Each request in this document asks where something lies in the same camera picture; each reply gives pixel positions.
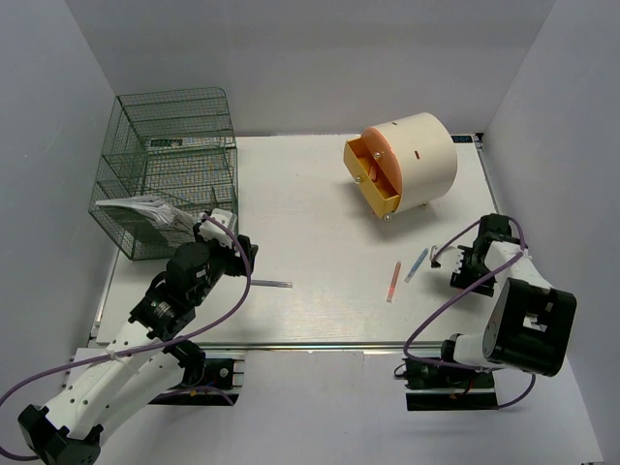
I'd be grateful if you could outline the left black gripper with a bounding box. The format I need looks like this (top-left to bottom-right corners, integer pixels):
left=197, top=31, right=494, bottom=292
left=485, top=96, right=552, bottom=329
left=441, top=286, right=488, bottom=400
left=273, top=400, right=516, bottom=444
left=191, top=222, right=259, bottom=305

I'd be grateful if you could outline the grey setup guide booklet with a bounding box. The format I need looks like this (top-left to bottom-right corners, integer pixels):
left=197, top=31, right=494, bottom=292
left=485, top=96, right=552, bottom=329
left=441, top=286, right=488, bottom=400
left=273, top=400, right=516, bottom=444
left=96, top=195, right=196, bottom=248

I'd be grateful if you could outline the orange pink pen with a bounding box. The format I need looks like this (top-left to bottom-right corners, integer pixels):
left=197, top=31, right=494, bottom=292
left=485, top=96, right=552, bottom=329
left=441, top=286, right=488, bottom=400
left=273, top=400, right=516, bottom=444
left=386, top=261, right=401, bottom=303

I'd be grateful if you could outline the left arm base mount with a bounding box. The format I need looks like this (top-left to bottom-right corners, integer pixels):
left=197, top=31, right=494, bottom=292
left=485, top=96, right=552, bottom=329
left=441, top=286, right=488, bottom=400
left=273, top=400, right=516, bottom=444
left=145, top=341, right=245, bottom=407

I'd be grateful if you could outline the green wire mesh rack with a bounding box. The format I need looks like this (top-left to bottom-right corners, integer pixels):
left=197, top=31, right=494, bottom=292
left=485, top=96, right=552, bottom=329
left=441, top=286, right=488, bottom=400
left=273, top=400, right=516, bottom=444
left=88, top=87, right=238, bottom=261

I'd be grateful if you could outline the orange highlighter cap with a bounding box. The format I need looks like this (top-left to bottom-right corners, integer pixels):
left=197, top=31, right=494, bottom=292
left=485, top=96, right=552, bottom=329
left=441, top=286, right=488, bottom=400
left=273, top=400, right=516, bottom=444
left=368, top=163, right=383, bottom=184

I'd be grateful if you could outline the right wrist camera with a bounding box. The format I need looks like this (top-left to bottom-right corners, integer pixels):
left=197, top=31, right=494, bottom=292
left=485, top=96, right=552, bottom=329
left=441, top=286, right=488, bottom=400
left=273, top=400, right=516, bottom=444
left=429, top=246, right=463, bottom=276

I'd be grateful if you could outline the dark purple pen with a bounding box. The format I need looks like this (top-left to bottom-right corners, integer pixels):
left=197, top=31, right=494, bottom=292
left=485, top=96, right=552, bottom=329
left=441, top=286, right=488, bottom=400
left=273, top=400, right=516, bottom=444
left=251, top=279, right=293, bottom=289

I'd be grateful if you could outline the round white drawer organizer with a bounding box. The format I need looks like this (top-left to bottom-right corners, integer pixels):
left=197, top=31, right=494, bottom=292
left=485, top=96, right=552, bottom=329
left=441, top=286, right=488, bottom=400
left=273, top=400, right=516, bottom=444
left=343, top=112, right=458, bottom=220

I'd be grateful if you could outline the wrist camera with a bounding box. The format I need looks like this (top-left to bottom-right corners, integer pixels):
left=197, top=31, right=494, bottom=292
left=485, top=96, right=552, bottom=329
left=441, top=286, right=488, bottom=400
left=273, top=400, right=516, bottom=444
left=193, top=208, right=237, bottom=249
left=429, top=246, right=463, bottom=276

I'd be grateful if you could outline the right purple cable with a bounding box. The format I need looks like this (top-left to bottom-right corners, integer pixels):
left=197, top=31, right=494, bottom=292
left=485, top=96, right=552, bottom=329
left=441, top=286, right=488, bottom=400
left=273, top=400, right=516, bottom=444
left=402, top=215, right=537, bottom=413

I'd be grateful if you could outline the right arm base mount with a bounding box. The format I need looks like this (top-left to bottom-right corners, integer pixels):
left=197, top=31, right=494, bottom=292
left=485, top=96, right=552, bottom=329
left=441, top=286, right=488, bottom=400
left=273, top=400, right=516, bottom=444
left=393, top=358, right=498, bottom=412

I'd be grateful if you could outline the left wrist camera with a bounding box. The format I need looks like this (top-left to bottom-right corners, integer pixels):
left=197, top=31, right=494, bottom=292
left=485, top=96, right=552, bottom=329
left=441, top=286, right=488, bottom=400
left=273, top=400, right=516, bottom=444
left=193, top=208, right=237, bottom=249

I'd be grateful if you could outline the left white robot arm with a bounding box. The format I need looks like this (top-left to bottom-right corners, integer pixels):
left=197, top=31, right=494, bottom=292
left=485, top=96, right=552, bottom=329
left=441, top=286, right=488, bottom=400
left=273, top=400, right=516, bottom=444
left=18, top=232, right=259, bottom=464

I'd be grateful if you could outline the purple cable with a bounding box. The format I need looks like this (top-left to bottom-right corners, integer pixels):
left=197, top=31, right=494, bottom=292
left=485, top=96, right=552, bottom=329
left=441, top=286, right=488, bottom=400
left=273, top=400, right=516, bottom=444
left=0, top=216, right=253, bottom=461
left=402, top=215, right=537, bottom=413

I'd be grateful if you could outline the blue pen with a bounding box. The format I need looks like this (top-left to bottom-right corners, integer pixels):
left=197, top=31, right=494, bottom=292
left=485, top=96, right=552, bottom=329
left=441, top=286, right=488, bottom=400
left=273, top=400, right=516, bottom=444
left=404, top=248, right=429, bottom=283

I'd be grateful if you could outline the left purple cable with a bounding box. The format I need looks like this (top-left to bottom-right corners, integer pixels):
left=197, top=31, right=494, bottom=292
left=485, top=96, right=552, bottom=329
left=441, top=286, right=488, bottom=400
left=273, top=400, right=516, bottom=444
left=0, top=216, right=253, bottom=461

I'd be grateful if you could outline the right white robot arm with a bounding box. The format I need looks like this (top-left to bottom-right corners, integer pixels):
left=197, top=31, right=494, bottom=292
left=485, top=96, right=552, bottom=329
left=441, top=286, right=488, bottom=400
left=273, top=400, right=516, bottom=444
left=437, top=213, right=577, bottom=387

